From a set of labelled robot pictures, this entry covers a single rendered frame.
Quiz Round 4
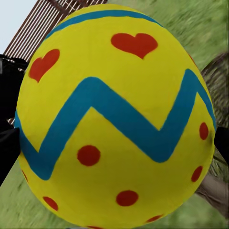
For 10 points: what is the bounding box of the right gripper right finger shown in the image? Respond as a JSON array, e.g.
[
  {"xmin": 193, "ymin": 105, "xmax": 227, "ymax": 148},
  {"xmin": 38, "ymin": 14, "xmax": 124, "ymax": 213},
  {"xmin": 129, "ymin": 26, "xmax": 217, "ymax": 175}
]
[{"xmin": 214, "ymin": 126, "xmax": 229, "ymax": 165}]

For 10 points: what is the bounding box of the easter egg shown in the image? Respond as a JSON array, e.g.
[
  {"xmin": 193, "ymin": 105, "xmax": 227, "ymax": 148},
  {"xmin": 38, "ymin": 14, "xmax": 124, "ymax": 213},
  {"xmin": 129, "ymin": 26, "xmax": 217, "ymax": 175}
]
[{"xmin": 14, "ymin": 3, "xmax": 218, "ymax": 229}]

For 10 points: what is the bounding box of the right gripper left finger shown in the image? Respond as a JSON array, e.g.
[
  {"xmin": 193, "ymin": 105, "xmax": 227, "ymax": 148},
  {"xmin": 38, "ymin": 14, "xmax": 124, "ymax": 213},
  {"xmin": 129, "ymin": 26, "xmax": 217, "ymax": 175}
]
[{"xmin": 0, "ymin": 127, "xmax": 21, "ymax": 186}]

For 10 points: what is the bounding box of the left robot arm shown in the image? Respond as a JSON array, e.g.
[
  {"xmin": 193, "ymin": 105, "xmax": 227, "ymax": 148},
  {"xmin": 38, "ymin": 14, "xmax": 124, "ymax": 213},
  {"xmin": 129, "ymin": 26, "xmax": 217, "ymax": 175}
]
[{"xmin": 0, "ymin": 59, "xmax": 23, "ymax": 133}]

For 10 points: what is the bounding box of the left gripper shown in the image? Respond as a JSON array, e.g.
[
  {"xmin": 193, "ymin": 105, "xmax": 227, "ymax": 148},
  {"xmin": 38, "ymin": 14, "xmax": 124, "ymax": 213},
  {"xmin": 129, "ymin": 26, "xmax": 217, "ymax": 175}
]
[{"xmin": 0, "ymin": 66, "xmax": 23, "ymax": 108}]

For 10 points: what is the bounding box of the wicker basket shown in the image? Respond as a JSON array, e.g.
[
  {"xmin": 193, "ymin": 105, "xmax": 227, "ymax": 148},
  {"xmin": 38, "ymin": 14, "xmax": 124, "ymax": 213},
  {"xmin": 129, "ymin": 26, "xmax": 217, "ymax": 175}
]
[{"xmin": 195, "ymin": 49, "xmax": 229, "ymax": 219}]

